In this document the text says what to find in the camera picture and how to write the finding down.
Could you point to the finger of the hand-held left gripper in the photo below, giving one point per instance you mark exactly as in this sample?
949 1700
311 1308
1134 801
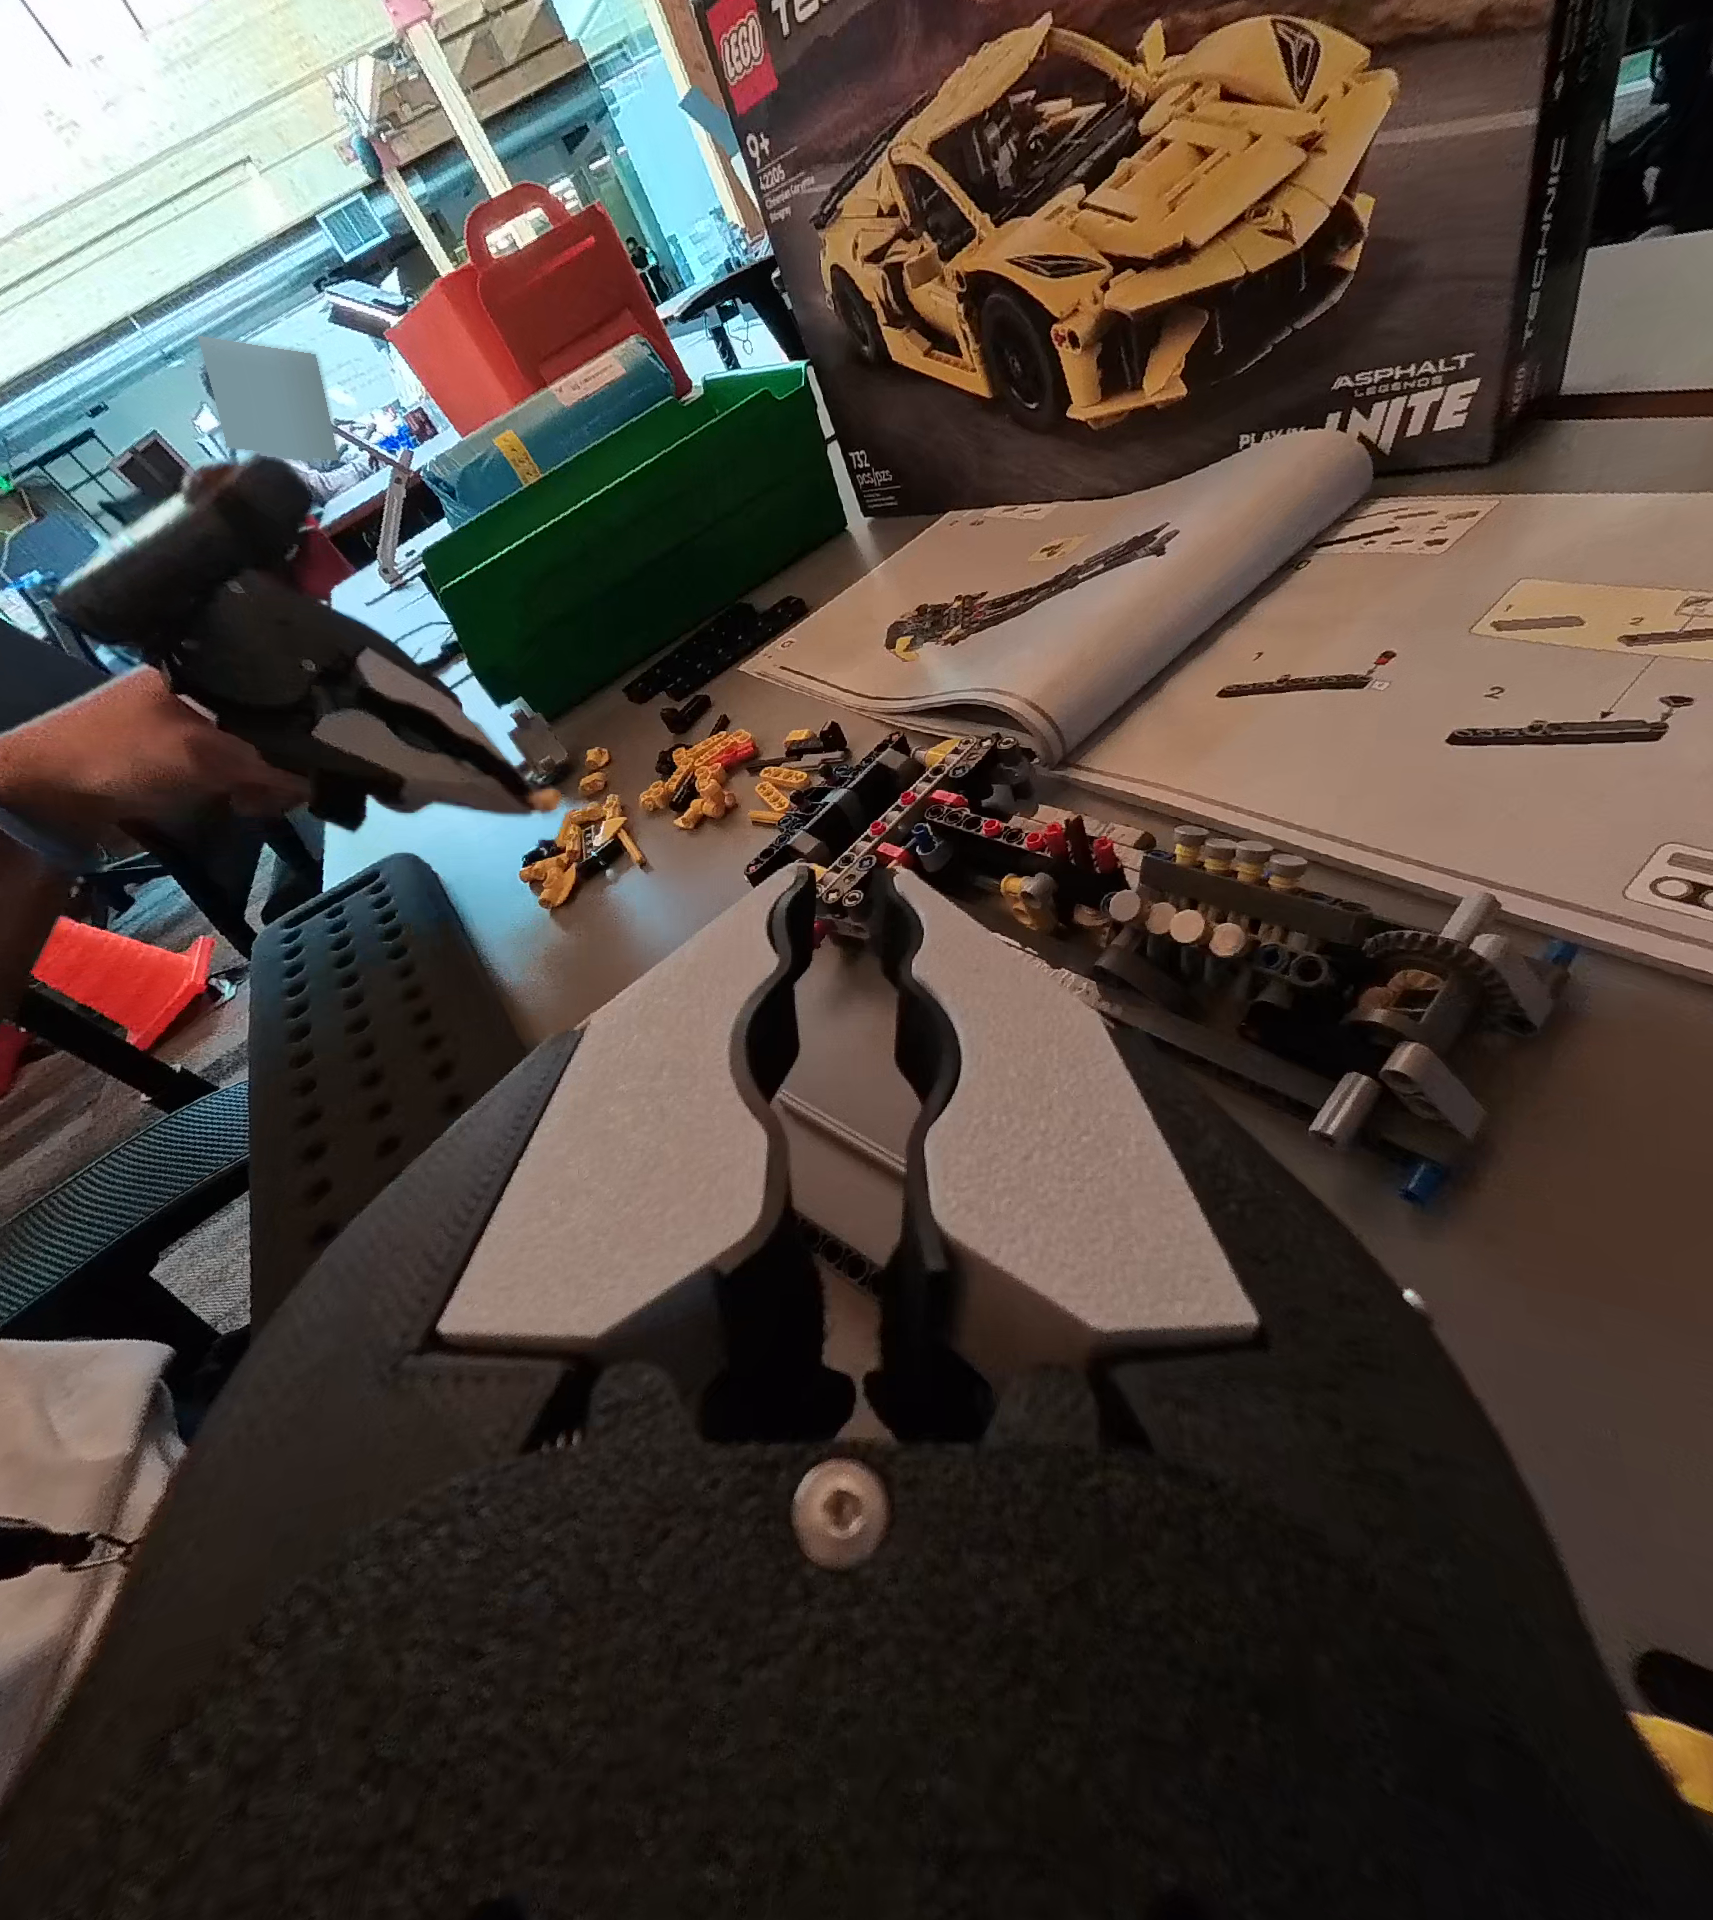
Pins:
391 770
436 703

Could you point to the person's white shirt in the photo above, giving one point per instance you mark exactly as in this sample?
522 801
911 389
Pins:
2 1651

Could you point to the teal rolled bag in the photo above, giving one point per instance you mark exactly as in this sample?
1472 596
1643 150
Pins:
542 437

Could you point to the small black lego frame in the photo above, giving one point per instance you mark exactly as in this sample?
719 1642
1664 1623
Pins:
715 649

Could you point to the blue wristband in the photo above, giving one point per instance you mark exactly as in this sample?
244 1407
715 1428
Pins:
16 819

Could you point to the lego set box yellow car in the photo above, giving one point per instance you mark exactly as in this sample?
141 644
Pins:
1246 420

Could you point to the lego car chassis assembly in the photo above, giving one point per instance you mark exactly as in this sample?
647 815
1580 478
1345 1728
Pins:
1246 962

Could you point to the black mesh chair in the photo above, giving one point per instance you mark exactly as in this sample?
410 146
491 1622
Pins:
104 1214

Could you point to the person's left hand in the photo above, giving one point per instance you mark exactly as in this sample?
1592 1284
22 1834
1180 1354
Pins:
136 765

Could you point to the orange plastic object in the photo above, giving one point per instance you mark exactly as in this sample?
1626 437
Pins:
119 986

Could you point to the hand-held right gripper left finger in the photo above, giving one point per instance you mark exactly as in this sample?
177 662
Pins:
613 1171

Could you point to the pile of yellow lego connectors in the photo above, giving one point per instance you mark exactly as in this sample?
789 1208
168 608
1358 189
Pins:
692 786

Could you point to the grey lego piece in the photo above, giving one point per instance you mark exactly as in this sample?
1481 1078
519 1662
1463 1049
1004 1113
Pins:
542 750

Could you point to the green plastic bin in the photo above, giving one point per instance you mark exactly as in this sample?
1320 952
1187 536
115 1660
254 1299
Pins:
647 573

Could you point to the red plastic box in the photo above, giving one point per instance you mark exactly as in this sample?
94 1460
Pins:
527 312

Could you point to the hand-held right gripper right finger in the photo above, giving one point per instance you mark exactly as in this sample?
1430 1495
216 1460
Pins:
1081 1185

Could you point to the lego instruction booklet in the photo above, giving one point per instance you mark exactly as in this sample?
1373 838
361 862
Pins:
1399 718

